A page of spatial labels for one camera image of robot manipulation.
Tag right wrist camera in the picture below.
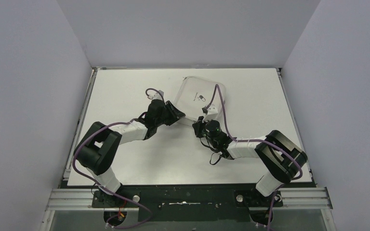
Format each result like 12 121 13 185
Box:
202 104 219 121

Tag aluminium frame rail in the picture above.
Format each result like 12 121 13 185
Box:
275 187 333 210

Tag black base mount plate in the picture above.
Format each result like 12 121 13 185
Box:
92 184 283 225

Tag grey storage box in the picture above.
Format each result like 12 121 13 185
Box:
173 76 226 126

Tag left side frame rail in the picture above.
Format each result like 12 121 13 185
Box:
46 189 93 211

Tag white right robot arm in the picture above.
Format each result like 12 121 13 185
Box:
192 116 308 206

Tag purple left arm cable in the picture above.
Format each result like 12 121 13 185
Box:
72 88 165 230

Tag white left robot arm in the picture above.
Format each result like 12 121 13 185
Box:
72 99 185 207

